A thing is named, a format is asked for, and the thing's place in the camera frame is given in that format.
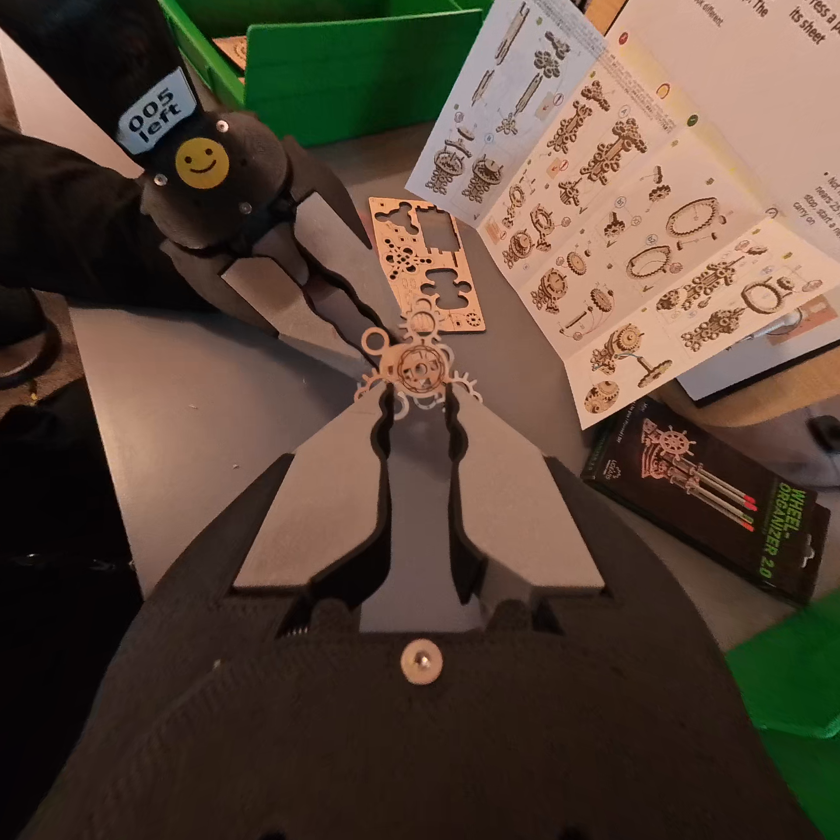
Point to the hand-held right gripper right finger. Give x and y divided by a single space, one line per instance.
525 518

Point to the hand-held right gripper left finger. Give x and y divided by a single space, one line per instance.
308 518

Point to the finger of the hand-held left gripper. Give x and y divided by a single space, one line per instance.
312 236
275 295

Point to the wooden gear model assembly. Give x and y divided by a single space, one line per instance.
417 367

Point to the person's left forearm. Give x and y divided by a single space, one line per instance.
65 216

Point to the black model kit box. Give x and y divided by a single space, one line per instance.
689 485

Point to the laser-cut wooden part sheet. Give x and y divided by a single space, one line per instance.
394 223

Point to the small wooden part sheet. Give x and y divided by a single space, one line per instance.
233 54

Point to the round stand base with pole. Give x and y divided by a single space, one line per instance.
26 354

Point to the folded assembly instruction leaflet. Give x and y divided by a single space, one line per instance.
590 164

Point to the green plastic container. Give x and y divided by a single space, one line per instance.
787 689

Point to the white printed paper sheet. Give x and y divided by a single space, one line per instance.
754 98

